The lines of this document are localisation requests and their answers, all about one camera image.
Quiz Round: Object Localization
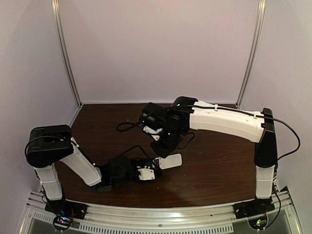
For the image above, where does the white remote control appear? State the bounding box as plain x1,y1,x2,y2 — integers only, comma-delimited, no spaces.
158,154,182,170

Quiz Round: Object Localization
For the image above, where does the blue battery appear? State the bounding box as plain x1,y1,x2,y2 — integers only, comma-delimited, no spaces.
153,158,160,168

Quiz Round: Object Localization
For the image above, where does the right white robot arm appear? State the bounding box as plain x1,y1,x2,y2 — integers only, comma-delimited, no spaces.
139,96,277,199

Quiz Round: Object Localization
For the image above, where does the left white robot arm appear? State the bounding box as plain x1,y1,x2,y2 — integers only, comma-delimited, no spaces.
24,125,162,201

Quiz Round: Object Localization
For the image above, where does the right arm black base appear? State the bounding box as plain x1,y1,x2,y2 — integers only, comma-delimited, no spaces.
233,197,275,219

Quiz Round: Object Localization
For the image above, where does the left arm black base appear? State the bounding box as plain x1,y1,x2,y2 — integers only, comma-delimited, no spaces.
45,199,87,220

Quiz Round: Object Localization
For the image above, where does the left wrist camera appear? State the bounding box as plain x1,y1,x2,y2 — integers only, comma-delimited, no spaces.
137,166,156,181

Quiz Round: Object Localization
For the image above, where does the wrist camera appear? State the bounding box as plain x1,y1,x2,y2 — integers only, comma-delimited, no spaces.
142,126,162,141
137,166,156,181

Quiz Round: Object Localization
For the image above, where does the left black braided cable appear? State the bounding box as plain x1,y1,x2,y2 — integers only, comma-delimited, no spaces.
119,145,151,161

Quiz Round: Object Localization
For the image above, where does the black braided cable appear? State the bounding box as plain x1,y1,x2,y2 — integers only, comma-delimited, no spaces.
117,121,147,133
119,145,151,161

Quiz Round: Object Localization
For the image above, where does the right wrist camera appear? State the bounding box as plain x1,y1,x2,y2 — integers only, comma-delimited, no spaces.
142,126,162,141

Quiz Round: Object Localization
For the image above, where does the right black braided cable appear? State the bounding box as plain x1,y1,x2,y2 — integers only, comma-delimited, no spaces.
117,121,147,133

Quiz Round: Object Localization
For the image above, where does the front aluminium rail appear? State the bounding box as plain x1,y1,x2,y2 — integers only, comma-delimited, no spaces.
17,191,303,234

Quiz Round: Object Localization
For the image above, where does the right aluminium corner post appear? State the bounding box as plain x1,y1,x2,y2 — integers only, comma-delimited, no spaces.
236,0,266,109

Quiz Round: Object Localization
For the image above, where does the aluminium corner post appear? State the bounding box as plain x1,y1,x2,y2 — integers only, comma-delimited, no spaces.
51,0,82,107
236,0,266,109

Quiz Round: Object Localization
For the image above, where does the left aluminium corner post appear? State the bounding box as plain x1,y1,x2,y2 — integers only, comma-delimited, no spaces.
51,0,82,107

